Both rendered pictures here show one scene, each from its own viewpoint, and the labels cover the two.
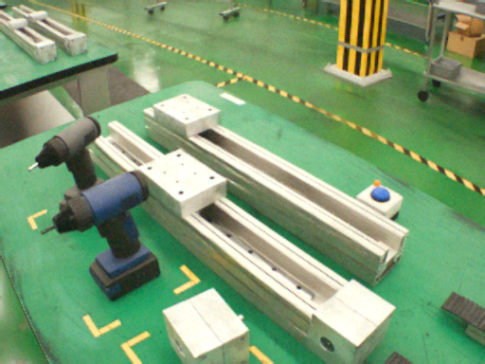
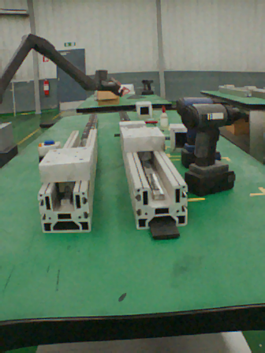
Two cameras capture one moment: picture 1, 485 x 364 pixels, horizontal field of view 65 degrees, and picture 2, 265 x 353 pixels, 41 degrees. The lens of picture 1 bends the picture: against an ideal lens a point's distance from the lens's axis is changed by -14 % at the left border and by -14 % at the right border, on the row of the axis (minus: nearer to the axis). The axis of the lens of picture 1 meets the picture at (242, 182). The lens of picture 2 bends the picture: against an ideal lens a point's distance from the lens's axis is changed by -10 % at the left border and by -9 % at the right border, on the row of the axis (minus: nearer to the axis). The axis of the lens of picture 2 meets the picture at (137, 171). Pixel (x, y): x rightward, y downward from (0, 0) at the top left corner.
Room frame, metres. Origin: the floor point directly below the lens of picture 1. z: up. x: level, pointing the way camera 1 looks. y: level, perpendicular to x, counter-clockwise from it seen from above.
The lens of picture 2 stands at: (1.60, 0.78, 1.08)
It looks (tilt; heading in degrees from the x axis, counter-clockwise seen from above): 15 degrees down; 217
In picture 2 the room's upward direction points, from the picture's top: 3 degrees counter-clockwise
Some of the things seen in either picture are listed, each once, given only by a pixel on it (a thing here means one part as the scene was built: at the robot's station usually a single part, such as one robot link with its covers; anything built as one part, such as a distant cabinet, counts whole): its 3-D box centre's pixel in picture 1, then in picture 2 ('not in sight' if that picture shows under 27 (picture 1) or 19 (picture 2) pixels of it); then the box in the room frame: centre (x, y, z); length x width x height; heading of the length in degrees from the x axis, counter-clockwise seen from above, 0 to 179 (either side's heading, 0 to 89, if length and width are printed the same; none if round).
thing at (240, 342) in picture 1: (213, 335); (179, 138); (0.39, 0.05, 0.83); 0.11 x 0.10 x 0.10; 123
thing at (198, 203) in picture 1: (181, 186); (142, 143); (0.73, 0.13, 0.87); 0.16 x 0.11 x 0.07; 41
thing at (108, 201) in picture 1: (102, 244); (208, 131); (0.53, 0.24, 0.89); 0.20 x 0.08 x 0.22; 132
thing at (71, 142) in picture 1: (70, 177); (218, 146); (0.74, 0.38, 0.89); 0.20 x 0.08 x 0.22; 153
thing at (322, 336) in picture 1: (354, 324); (129, 134); (0.40, -0.18, 0.83); 0.12 x 0.09 x 0.10; 131
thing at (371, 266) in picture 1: (249, 172); (77, 164); (0.85, -0.02, 0.82); 0.80 x 0.10 x 0.09; 41
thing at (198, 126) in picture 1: (186, 118); (68, 169); (1.04, 0.15, 0.87); 0.16 x 0.11 x 0.07; 41
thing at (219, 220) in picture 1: (183, 205); (143, 160); (0.73, 0.13, 0.82); 0.80 x 0.10 x 0.09; 41
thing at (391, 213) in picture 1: (375, 208); (52, 151); (0.72, -0.29, 0.81); 0.10 x 0.08 x 0.06; 131
